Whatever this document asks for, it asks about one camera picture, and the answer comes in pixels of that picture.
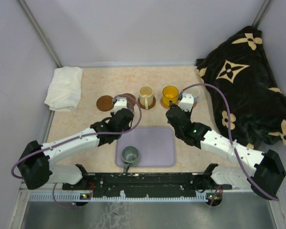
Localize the yellow mug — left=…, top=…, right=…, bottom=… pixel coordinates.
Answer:
left=162, top=86, right=179, bottom=106

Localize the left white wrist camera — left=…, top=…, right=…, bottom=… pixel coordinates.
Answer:
left=112, top=96, right=128, bottom=114

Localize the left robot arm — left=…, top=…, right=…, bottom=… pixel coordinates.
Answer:
left=15, top=108, right=134, bottom=190

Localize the lavender plastic tray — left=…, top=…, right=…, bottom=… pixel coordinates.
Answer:
left=115, top=127, right=176, bottom=168

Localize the purple glass cup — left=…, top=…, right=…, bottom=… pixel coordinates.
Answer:
left=127, top=101, right=135, bottom=115

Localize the aluminium frame rail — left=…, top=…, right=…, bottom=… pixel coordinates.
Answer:
left=19, top=172, right=279, bottom=203

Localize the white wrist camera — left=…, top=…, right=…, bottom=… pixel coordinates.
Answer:
left=112, top=96, right=128, bottom=114
left=178, top=93, right=194, bottom=112

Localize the black floral blanket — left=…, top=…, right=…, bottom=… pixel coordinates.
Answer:
left=195, top=26, right=286, bottom=148

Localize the grey green mug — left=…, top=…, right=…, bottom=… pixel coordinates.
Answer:
left=121, top=146, right=140, bottom=173

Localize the dark wooden coaster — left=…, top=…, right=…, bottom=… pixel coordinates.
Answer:
left=96, top=95, right=113, bottom=112
left=137, top=97, right=156, bottom=110
left=122, top=93, right=136, bottom=106

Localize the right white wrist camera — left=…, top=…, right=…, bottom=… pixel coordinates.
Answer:
left=178, top=93, right=194, bottom=112

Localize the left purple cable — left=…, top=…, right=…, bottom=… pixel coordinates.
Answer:
left=11, top=94, right=143, bottom=208

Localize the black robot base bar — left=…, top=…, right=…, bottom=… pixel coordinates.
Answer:
left=62, top=173, right=218, bottom=198

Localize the cream mug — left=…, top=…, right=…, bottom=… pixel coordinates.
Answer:
left=139, top=86, right=154, bottom=110

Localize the purple cable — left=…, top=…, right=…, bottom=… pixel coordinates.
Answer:
left=11, top=94, right=143, bottom=208
left=178, top=83, right=280, bottom=207

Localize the white folded cloth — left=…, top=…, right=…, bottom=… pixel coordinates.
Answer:
left=44, top=66, right=83, bottom=113

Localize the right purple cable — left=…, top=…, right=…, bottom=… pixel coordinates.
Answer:
left=178, top=83, right=280, bottom=207

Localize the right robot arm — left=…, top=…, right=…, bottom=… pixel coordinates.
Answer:
left=165, top=106, right=286, bottom=201

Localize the light blue mug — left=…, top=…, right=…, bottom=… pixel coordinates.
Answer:
left=184, top=86, right=200, bottom=103

